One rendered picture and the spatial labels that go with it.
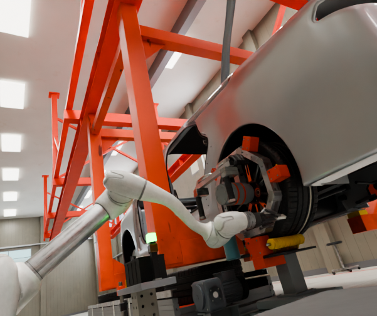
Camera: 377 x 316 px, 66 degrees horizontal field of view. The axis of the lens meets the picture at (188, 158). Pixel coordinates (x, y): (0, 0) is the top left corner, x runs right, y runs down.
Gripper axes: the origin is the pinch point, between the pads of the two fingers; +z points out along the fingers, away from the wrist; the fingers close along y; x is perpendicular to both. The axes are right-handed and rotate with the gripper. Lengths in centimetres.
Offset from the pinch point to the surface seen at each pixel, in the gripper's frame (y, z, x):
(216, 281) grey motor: -49, -22, 12
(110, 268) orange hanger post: -174, -35, 190
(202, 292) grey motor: -53, -32, 11
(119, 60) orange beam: 66, -42, 214
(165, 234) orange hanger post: -39, -41, 51
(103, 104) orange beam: 11, -43, 269
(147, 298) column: -42, -69, 6
